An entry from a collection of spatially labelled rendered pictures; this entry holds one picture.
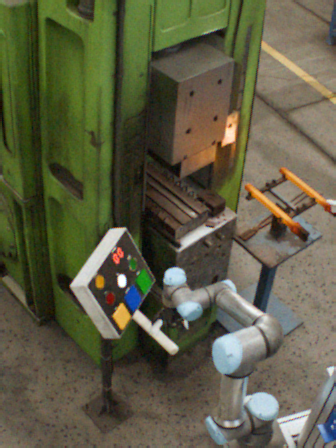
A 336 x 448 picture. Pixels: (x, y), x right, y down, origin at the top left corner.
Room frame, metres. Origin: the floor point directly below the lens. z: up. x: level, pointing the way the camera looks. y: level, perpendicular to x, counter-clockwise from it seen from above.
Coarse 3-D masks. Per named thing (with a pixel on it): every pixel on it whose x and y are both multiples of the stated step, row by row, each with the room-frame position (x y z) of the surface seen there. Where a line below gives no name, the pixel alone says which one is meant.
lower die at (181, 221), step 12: (156, 192) 2.40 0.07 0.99; (180, 192) 2.41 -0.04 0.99; (156, 204) 2.33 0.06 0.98; (168, 204) 2.33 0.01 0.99; (192, 204) 2.34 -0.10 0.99; (156, 216) 2.26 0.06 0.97; (168, 216) 2.26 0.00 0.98; (180, 216) 2.25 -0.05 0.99; (192, 216) 2.25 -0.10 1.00; (204, 216) 2.30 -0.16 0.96; (168, 228) 2.21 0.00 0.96; (180, 228) 2.20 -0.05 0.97; (192, 228) 2.25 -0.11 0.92
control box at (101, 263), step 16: (112, 240) 1.88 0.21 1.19; (128, 240) 1.91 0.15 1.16; (96, 256) 1.80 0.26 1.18; (112, 256) 1.80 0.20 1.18; (128, 256) 1.87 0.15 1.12; (80, 272) 1.72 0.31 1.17; (96, 272) 1.70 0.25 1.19; (112, 272) 1.76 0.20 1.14; (128, 272) 1.82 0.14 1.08; (80, 288) 1.64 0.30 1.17; (96, 288) 1.66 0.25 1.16; (112, 288) 1.71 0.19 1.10; (128, 288) 1.77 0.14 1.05; (96, 304) 1.61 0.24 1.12; (112, 304) 1.66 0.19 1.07; (96, 320) 1.61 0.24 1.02; (112, 320) 1.61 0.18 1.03; (112, 336) 1.59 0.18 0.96
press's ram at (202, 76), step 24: (192, 48) 2.41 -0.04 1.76; (168, 72) 2.21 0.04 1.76; (192, 72) 2.22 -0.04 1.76; (216, 72) 2.28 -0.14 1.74; (168, 96) 2.18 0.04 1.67; (192, 96) 2.20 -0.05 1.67; (216, 96) 2.29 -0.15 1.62; (168, 120) 2.17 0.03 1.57; (192, 120) 2.20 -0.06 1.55; (216, 120) 2.30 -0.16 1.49; (168, 144) 2.16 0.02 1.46; (192, 144) 2.21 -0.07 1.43
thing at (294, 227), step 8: (248, 184) 2.53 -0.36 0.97; (256, 192) 2.48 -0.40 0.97; (264, 200) 2.43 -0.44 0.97; (272, 208) 2.38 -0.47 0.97; (280, 216) 2.33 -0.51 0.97; (288, 224) 2.29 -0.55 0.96; (296, 224) 2.28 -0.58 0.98; (296, 232) 2.26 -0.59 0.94; (304, 232) 2.23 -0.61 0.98; (304, 240) 2.21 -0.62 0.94
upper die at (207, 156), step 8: (216, 144) 2.31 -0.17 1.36; (152, 152) 2.30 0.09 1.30; (200, 152) 2.25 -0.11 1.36; (208, 152) 2.28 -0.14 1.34; (160, 160) 2.26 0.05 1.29; (184, 160) 2.19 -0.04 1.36; (192, 160) 2.22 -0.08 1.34; (200, 160) 2.25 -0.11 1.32; (208, 160) 2.29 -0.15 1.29; (168, 168) 2.23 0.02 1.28; (176, 168) 2.19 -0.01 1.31; (184, 168) 2.19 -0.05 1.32; (192, 168) 2.22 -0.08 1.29; (176, 176) 2.19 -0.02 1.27; (184, 176) 2.19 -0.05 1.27
